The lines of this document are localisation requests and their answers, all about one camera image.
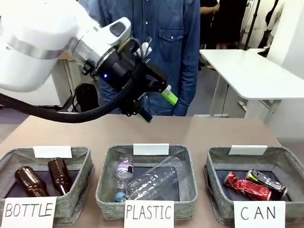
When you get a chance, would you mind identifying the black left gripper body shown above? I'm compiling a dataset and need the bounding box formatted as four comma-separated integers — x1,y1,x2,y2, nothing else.
96,48,168,102

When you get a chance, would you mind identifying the small blue-capped plastic bottle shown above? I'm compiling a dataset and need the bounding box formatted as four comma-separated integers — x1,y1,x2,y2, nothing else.
115,153,134,202

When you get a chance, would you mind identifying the large clear plastic bottle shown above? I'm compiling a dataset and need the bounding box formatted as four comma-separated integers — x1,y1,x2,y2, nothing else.
125,156,183,201

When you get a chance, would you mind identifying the brown glass bottle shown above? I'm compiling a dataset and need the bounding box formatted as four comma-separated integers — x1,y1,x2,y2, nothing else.
14,166,50,197
47,157,72,196

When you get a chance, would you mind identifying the red crushed drink can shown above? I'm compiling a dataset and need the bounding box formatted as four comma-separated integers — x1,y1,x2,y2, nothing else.
224,171,272,200

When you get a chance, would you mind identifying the black crushed drink can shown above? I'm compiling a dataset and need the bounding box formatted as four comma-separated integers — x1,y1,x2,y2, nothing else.
246,169,288,200

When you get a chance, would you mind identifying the person left forearm denim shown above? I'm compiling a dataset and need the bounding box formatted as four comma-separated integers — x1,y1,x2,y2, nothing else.
173,57,201,117

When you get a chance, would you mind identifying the person right forearm denim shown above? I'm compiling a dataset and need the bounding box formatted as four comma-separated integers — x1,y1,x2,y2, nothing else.
98,78,124,115

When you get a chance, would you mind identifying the grey fabric basket plastic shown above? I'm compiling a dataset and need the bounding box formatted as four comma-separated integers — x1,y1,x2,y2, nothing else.
95,143,199,221

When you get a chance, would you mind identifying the grey fabric basket bottle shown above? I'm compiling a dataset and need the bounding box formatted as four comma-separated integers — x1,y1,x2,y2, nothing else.
0,147,95,226

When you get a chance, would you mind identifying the grey fabric basket can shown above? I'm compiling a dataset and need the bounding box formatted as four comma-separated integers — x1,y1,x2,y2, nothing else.
203,145,304,225

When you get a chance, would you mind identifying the white paper sign CAN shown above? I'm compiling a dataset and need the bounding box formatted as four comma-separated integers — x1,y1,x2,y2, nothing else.
233,201,286,228

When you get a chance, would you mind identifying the blank white card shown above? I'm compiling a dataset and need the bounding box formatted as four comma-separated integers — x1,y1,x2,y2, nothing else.
32,145,72,159
228,144,268,156
133,143,170,156

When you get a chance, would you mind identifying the black backpack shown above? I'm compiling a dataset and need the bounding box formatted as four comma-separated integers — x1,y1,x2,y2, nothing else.
72,83,100,114

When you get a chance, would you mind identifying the person torso denim shirt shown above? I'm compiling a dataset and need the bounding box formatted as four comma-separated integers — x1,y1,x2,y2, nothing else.
78,0,201,117

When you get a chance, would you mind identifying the background person black dress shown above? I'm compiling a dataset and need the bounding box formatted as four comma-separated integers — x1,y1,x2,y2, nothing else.
200,0,220,48

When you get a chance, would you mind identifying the white desk with legs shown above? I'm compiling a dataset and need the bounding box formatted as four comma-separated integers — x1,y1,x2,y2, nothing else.
199,48,304,117

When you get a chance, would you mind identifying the background person in black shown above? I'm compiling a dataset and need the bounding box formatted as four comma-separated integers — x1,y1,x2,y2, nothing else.
210,0,248,50

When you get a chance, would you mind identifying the white paper sign PLASTIC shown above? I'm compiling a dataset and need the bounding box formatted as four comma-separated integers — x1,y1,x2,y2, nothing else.
123,199,175,228

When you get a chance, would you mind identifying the black tripod pole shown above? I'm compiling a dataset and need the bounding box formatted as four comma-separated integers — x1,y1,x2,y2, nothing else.
243,0,261,51

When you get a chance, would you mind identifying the white paper sign BOTTLE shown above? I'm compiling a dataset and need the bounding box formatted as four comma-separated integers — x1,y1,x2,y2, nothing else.
0,196,57,228

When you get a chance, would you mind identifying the black left arm cable sleeve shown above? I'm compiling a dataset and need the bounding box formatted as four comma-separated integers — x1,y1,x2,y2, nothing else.
0,60,141,124

